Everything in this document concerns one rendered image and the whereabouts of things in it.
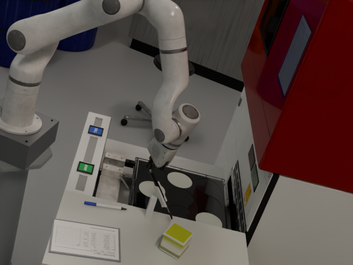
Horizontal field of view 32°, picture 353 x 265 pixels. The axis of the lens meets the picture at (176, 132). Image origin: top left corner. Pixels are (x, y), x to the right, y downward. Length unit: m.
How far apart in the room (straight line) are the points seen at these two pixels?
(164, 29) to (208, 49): 3.43
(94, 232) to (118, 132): 2.43
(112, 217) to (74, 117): 2.41
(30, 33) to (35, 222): 1.47
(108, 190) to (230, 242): 0.49
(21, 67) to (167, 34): 0.58
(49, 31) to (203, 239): 0.86
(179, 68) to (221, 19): 3.32
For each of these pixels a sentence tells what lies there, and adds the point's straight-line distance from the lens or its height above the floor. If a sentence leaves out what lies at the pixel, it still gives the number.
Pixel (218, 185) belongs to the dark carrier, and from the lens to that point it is 2.39.
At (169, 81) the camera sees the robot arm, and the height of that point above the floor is 1.36.
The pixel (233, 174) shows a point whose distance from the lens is 2.42.
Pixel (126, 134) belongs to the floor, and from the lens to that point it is 4.27.
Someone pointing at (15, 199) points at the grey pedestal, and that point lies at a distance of 2.53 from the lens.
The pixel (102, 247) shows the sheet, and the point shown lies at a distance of 1.84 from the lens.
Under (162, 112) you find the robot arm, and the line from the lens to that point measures 1.95.
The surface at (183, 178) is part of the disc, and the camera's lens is 2.36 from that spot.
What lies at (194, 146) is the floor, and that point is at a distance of 4.38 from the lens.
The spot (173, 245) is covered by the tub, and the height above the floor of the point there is 1.01.
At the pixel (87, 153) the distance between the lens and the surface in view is 2.24.
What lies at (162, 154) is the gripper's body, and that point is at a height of 1.08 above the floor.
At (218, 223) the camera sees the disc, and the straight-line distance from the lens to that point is 2.20.
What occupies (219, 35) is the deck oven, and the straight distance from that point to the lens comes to 5.30.
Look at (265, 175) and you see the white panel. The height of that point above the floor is 1.18.
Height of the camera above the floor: 2.19
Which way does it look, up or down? 29 degrees down
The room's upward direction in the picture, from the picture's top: 18 degrees clockwise
